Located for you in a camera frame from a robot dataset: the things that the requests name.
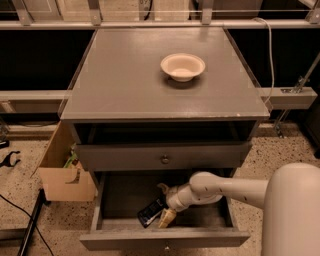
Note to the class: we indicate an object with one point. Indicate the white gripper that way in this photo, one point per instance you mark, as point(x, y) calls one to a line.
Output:
point(174, 200)

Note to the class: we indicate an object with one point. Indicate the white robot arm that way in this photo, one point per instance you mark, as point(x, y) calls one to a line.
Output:
point(290, 201)

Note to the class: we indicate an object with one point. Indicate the round drawer knob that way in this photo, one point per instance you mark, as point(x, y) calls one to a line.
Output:
point(165, 159)

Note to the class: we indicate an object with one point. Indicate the open grey middle drawer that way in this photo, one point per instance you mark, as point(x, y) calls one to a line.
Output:
point(121, 195)

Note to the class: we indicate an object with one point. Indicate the closed grey top drawer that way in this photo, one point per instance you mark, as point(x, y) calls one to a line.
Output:
point(138, 157)

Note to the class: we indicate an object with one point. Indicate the grey wooden drawer cabinet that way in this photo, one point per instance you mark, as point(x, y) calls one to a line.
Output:
point(123, 97)

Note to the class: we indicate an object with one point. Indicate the green item in box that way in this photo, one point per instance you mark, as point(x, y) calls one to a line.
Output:
point(72, 156)

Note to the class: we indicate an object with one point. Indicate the cardboard box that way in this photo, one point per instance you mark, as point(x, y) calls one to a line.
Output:
point(59, 183)

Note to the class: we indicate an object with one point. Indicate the black metal floor bar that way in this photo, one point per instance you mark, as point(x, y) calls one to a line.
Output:
point(31, 227)

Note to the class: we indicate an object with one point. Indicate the white paper bowl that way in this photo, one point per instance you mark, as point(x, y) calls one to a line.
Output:
point(182, 67)

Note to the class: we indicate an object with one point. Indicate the black clamp tool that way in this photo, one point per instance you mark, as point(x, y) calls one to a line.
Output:
point(11, 159)

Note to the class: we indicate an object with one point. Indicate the aluminium frame rail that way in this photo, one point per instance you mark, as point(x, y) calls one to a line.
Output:
point(100, 14)

